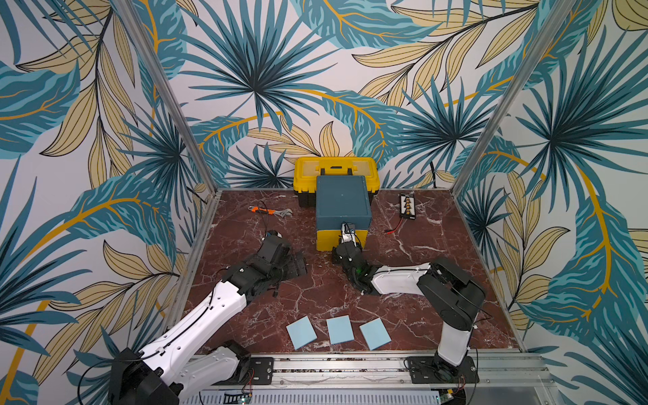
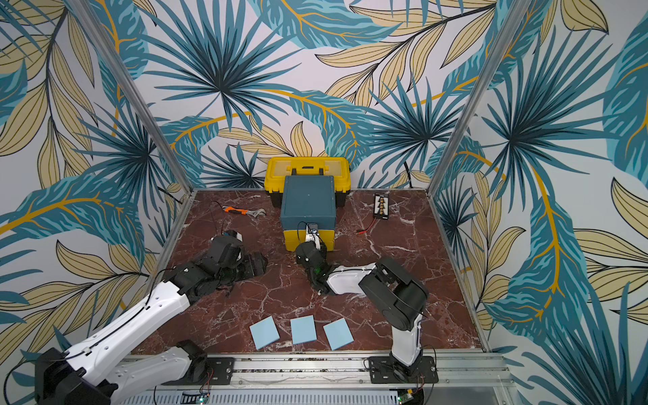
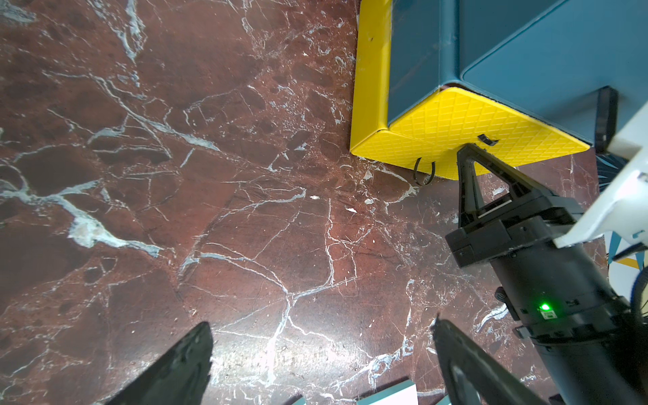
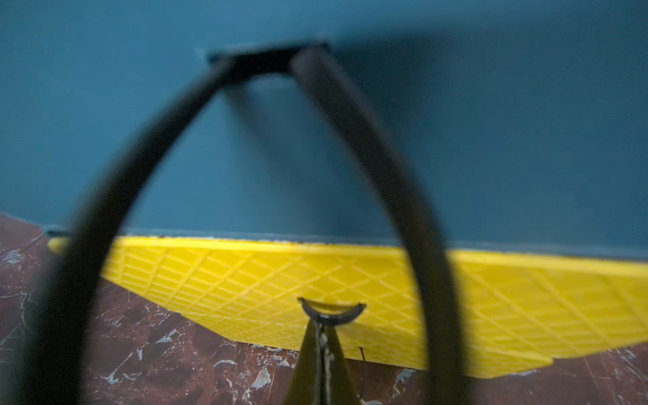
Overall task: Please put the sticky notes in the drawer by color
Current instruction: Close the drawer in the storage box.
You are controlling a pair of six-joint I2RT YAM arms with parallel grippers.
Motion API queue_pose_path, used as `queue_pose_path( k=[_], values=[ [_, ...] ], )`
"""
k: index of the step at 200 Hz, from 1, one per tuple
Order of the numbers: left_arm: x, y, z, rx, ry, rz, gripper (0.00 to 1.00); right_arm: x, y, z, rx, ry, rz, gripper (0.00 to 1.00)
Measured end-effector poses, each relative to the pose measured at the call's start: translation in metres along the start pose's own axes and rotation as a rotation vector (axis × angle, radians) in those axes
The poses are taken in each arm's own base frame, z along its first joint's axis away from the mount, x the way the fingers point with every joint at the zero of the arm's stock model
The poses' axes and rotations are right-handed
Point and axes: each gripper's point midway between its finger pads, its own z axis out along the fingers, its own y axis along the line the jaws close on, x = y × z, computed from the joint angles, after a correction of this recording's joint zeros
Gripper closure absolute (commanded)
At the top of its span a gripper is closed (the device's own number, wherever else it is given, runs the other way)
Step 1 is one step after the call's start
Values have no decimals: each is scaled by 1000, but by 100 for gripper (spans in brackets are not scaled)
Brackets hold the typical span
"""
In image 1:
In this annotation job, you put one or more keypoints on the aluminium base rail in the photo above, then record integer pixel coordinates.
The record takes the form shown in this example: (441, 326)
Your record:
(487, 377)

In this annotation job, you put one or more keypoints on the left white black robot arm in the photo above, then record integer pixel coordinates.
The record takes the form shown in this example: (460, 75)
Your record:
(187, 334)

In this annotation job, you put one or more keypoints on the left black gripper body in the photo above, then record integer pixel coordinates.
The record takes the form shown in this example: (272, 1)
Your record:
(288, 269)

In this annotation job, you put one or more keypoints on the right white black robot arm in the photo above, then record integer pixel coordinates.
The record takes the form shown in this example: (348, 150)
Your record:
(451, 291)

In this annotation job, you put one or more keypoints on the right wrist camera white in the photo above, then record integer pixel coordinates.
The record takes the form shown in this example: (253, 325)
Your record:
(347, 233)

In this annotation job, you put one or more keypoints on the blue sticky note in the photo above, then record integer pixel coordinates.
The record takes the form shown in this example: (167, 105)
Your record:
(375, 334)
(301, 333)
(340, 330)

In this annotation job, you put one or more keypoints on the yellow black toolbox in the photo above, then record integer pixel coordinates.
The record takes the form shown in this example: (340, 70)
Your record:
(307, 169)

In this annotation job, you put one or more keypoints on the teal yellow drawer cabinet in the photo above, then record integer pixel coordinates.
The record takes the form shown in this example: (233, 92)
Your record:
(341, 200)

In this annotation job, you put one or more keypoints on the orange adjustable wrench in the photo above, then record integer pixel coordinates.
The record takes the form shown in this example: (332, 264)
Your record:
(273, 212)

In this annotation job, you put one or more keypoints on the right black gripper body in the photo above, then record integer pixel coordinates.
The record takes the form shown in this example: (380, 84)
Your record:
(347, 252)

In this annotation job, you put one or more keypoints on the black battery holder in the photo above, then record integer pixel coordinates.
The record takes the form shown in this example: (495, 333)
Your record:
(407, 206)

